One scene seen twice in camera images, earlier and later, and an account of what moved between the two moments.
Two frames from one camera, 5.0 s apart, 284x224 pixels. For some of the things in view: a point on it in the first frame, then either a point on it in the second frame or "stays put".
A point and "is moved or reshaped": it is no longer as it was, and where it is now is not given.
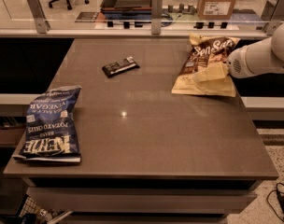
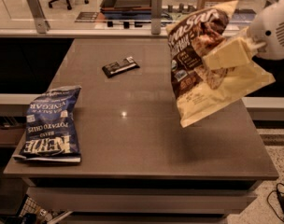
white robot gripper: x=236 y=64 -> x=270 y=35
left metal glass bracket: x=41 y=23 stays put
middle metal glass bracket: x=156 y=11 stays put
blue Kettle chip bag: x=51 y=133 stays put
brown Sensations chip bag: x=207 y=50 is moved or reshaped
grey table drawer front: x=144 y=199 stays put
